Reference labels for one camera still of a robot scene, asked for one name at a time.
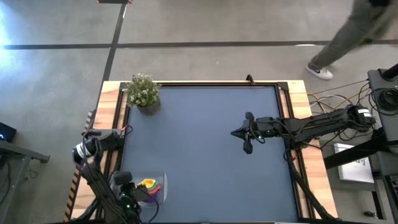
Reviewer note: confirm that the white board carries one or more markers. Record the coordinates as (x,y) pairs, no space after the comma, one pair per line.
(357,171)

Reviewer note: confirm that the potted plant in ribbed pot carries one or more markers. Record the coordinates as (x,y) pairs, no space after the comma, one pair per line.
(143,91)

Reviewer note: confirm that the black yellow hazard strip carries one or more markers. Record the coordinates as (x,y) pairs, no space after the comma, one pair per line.
(72,199)

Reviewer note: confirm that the gray-blue table mat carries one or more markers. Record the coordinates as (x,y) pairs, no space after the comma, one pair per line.
(202,155)

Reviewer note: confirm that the person's white shoe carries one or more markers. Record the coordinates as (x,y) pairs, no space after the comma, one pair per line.
(321,73)

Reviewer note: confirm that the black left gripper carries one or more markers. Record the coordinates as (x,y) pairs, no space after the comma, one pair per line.
(129,194)

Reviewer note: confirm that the brown black object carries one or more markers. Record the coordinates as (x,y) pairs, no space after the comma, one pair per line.
(113,1)

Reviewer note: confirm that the black device with blue light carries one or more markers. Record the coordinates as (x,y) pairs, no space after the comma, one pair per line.
(7,132)

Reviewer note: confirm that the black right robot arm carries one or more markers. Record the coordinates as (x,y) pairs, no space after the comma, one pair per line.
(323,123)

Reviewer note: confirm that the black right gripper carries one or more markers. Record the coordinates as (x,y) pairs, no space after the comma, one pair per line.
(269,127)

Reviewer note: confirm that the yellow measuring cup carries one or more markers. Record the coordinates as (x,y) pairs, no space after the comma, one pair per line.
(148,182)

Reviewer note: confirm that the dark gray equipment stand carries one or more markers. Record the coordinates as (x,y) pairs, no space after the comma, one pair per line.
(391,133)

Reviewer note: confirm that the small black clamp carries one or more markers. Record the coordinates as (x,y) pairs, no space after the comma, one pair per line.
(249,79)

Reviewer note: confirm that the small black floor object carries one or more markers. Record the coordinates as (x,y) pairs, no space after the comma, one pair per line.
(370,214)

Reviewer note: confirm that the person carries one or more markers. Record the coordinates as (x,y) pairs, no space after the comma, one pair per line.
(342,37)

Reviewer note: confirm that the clear plastic basket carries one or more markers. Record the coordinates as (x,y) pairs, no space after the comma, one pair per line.
(161,205)

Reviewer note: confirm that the gray metal desk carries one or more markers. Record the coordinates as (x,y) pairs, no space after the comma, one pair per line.
(18,152)

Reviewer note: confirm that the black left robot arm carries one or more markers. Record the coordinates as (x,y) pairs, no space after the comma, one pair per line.
(99,186)

